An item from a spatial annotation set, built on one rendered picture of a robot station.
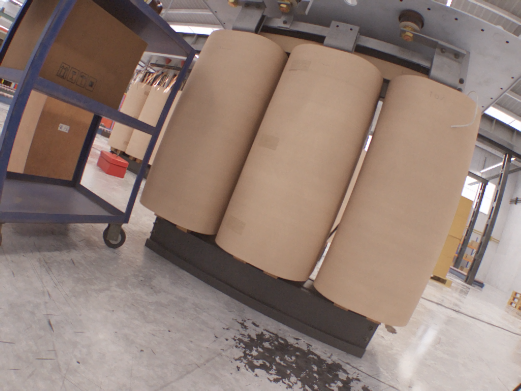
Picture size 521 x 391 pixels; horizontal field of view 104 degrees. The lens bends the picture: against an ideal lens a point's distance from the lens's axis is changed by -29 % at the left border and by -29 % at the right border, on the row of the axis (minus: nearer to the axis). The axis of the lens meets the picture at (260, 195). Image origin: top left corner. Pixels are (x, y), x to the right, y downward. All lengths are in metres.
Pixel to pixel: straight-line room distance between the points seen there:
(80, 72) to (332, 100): 0.85
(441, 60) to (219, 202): 1.08
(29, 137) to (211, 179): 1.01
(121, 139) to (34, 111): 2.44
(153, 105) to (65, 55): 2.83
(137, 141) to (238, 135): 2.62
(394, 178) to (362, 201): 0.14
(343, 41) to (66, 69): 1.00
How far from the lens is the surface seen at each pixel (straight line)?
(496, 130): 10.63
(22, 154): 1.67
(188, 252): 1.31
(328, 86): 1.08
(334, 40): 1.23
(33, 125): 1.62
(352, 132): 1.06
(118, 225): 1.24
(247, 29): 1.37
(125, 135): 3.96
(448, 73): 1.22
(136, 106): 3.98
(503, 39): 1.30
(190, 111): 1.23
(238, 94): 1.18
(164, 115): 1.20
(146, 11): 1.05
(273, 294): 1.18
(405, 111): 1.07
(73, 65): 0.96
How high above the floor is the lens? 0.49
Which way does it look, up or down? 2 degrees down
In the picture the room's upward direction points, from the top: 22 degrees clockwise
